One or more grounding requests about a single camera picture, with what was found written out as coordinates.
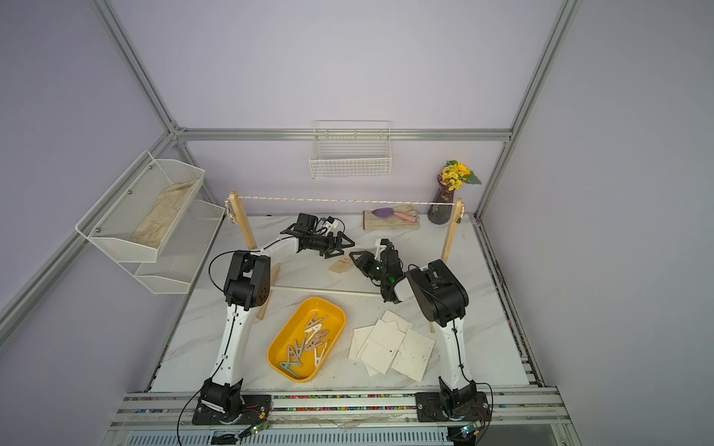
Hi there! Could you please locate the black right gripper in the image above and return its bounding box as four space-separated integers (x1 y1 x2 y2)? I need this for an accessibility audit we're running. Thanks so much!
350 251 390 284

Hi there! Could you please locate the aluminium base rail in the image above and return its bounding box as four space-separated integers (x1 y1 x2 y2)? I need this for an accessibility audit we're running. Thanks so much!
102 388 581 445

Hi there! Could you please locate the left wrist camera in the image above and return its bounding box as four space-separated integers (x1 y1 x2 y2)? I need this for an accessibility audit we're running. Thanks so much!
318 217 345 235

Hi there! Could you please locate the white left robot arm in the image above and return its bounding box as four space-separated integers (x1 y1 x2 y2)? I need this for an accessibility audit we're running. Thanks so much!
193 213 355 425

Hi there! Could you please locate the purple pink handled tool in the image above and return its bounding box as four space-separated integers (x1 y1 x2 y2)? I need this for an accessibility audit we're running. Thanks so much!
372 207 417 223

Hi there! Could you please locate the pink clothespin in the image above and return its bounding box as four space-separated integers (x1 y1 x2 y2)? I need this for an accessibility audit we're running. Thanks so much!
309 330 330 344
303 339 329 353
305 313 327 330
286 346 303 367

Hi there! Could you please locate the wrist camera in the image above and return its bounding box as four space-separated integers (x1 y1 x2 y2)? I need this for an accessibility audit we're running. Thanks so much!
318 217 345 235
375 238 390 261

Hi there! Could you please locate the dark vase with yellow flowers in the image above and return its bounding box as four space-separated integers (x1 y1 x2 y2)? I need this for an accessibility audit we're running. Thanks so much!
427 160 482 225

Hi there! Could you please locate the white wire wall basket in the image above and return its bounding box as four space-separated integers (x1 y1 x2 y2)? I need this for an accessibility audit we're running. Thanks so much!
309 120 392 180

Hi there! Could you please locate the beige cloth in basket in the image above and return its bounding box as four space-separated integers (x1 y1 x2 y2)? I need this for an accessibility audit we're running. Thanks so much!
130 180 197 248

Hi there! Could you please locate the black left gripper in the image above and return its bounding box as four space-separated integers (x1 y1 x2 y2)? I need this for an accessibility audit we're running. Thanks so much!
309 231 355 260

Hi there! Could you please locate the teal clothespin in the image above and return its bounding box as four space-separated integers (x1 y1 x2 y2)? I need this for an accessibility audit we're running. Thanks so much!
279 362 301 380

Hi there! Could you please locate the wooden clothesline rack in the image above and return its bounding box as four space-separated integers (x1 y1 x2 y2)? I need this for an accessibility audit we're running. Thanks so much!
224 190 467 335

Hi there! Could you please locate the white mesh shelf basket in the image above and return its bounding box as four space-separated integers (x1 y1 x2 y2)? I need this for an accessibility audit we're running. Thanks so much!
75 152 224 295

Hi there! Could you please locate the white clothespin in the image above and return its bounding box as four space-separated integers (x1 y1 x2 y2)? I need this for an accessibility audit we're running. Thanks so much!
313 340 329 368
303 325 322 343

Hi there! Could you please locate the yellow plastic tray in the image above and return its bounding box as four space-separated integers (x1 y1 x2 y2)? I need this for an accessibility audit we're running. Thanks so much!
266 297 347 384

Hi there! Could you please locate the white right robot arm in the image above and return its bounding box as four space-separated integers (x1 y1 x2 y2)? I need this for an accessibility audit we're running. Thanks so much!
349 239 492 426

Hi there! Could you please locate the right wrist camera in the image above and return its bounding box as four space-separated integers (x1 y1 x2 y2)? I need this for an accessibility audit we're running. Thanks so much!
375 238 390 261

